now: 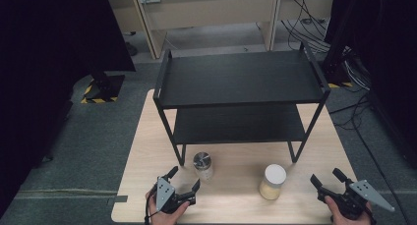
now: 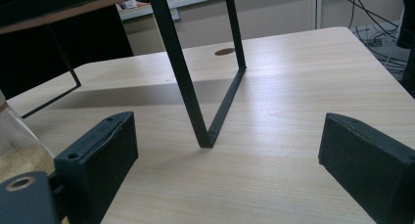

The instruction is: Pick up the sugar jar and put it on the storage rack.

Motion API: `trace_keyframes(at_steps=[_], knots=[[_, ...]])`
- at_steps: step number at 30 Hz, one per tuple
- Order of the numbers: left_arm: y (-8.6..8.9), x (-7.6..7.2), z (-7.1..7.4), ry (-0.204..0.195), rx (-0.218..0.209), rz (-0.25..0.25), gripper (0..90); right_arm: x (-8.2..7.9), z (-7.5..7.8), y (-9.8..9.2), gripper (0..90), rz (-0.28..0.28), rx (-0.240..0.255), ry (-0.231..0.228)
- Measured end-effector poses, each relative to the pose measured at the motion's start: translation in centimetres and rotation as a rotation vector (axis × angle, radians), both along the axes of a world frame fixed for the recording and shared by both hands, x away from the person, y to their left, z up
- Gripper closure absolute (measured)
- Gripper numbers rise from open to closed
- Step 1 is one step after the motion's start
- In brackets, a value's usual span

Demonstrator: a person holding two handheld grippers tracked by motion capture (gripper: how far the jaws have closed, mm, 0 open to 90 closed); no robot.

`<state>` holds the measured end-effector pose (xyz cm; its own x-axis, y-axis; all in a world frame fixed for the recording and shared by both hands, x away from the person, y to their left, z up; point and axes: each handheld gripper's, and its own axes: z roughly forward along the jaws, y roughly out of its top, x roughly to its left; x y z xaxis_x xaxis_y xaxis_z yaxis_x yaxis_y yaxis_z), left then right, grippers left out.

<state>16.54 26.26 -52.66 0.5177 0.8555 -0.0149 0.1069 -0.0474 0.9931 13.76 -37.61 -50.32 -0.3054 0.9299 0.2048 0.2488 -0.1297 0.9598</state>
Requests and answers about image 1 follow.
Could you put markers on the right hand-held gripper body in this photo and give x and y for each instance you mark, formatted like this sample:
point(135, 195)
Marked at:
point(352, 198)

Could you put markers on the person's left hand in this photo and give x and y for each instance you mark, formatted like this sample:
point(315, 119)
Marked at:
point(165, 219)

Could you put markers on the stand base with striped tape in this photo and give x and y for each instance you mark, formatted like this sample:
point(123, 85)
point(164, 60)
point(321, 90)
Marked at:
point(104, 89)

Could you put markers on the person's right hand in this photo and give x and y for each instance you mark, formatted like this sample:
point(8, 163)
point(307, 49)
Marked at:
point(344, 221)

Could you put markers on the glass jar with white lid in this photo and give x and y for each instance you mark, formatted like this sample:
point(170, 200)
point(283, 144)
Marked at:
point(274, 174)

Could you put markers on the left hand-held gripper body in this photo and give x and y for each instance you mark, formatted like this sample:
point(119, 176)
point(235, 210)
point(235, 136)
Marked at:
point(165, 194)

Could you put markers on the black metal stand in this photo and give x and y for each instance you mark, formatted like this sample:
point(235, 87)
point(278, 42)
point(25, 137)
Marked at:
point(337, 64)

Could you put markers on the glass jar with metal lid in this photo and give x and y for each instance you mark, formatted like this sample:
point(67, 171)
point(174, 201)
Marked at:
point(202, 160)

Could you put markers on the black two-tier shelf rack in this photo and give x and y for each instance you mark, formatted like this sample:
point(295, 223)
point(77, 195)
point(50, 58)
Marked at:
point(242, 77)

